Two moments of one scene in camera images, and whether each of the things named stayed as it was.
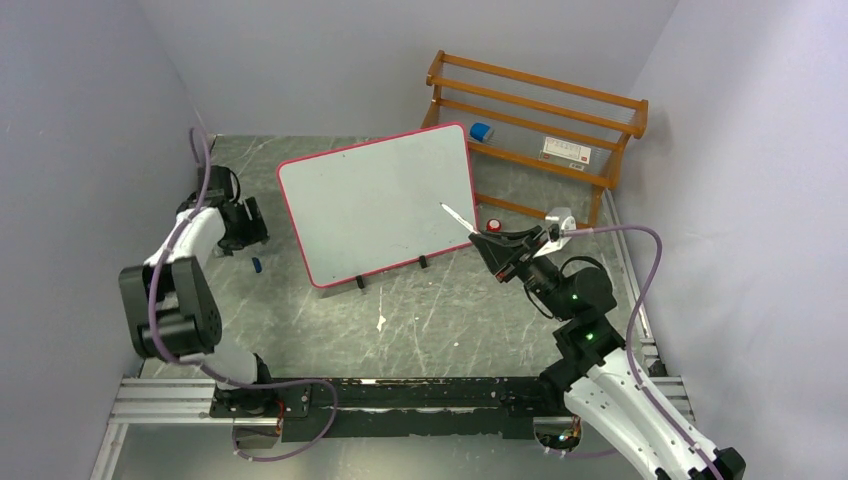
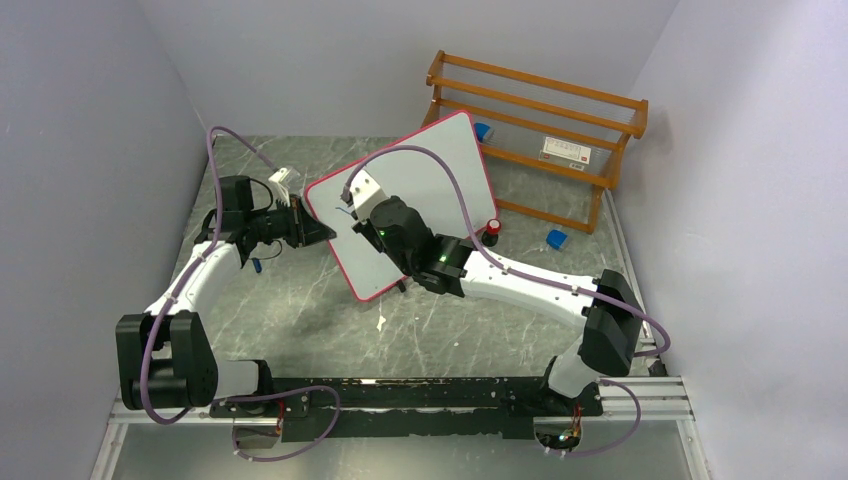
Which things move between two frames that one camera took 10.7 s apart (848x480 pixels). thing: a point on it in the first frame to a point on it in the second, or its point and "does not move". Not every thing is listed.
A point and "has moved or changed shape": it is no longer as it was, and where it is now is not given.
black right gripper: (496, 254) to (361, 226)
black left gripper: (254, 230) to (303, 229)
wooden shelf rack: (535, 144) does not move
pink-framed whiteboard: (376, 206) has moved or changed shape
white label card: (565, 152) does not move
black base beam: (347, 409) does not move
